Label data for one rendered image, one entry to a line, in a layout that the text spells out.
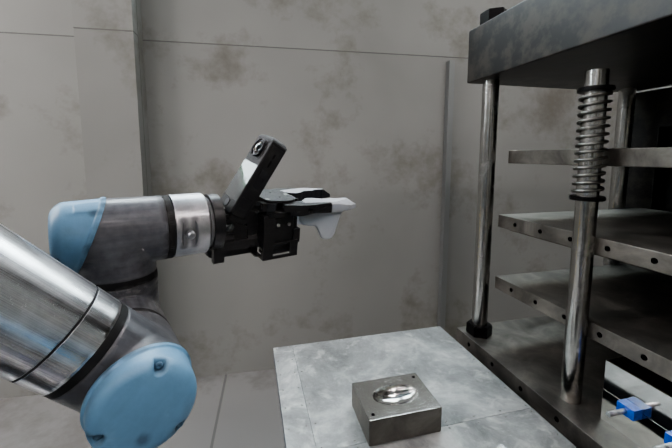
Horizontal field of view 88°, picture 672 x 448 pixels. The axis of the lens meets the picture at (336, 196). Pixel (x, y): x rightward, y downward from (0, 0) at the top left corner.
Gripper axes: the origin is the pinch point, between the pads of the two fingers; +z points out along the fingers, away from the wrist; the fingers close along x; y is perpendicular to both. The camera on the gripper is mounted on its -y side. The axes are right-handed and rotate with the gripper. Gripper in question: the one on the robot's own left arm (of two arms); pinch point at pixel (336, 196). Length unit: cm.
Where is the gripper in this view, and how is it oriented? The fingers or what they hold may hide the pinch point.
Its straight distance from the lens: 55.4
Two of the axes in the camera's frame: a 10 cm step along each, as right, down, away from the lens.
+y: -0.8, 9.7, 2.2
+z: 8.1, -0.6, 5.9
